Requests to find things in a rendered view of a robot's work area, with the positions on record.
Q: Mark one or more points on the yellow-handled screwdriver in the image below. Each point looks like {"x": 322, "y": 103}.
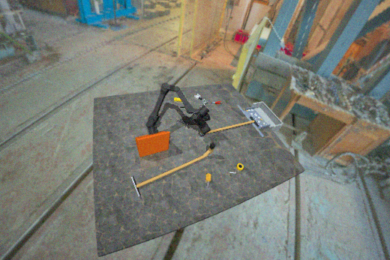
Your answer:
{"x": 208, "y": 178}

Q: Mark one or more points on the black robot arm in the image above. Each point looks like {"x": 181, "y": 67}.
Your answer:
{"x": 153, "y": 118}

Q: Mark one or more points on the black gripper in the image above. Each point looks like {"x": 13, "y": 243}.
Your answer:
{"x": 204, "y": 127}

